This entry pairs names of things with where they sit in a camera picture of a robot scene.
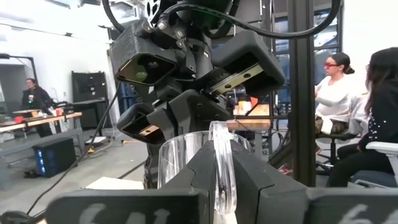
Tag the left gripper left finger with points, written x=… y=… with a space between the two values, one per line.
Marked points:
x=192 y=174

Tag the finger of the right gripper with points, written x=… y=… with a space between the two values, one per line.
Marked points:
x=152 y=168
x=199 y=109

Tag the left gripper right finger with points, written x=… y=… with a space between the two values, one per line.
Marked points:
x=258 y=186

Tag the clear glass mug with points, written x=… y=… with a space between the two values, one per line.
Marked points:
x=174 y=155

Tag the wooden background table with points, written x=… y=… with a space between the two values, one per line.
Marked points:
x=248 y=124
x=40 y=119

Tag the black office chair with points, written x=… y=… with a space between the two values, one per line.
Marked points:
x=334 y=137

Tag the person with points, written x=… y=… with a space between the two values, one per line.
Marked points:
x=35 y=96
x=335 y=96
x=382 y=118

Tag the black cabinet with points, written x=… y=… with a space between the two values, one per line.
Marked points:
x=88 y=93

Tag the computer tower with blue lights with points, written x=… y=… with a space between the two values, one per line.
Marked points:
x=54 y=157

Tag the red cup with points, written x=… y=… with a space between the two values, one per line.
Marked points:
x=58 y=112

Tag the white office chair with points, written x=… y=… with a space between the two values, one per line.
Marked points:
x=382 y=149

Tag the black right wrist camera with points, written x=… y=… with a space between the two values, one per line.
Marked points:
x=143 y=59

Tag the black background gantry frame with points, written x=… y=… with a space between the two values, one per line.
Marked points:
x=4 y=56

